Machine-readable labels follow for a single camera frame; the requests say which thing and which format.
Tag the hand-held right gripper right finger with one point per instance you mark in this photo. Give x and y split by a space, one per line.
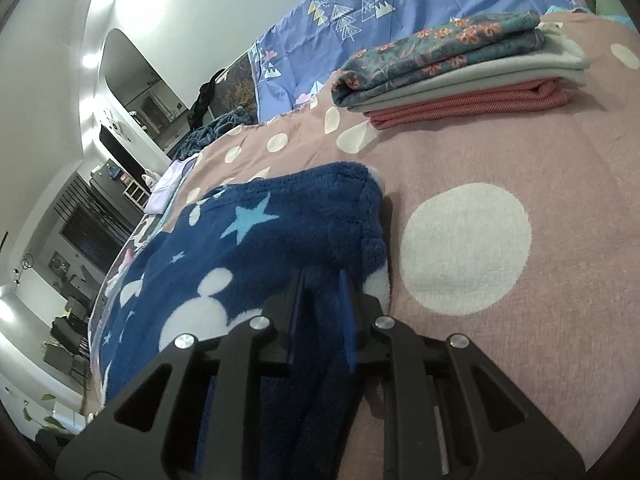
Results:
348 322

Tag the black television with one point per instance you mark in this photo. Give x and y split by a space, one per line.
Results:
95 240

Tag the green leafy plant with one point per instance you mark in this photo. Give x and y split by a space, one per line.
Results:
50 410

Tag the black garment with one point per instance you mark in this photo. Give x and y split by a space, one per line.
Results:
205 97

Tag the red striped folded cloth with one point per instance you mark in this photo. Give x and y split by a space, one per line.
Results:
450 107

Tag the lavender cloth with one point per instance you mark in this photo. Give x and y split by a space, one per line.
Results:
165 190

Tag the pale grey folded cloth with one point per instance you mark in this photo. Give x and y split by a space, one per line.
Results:
500 75

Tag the teal floral folded cloth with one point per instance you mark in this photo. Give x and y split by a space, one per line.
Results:
430 55

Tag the dark printed headboard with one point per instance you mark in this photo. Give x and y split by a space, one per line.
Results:
235 90

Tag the navy star fleece pajama top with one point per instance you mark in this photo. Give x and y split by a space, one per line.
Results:
280 220

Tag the dark teal fuzzy blanket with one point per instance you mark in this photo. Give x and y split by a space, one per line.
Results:
215 130

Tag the white shelf rack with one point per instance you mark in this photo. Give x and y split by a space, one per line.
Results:
135 192

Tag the purple tree print sheet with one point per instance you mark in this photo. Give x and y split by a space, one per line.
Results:
425 0

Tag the white round wall device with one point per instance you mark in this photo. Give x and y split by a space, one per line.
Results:
114 125

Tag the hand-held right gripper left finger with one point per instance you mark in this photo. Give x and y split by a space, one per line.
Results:
295 312

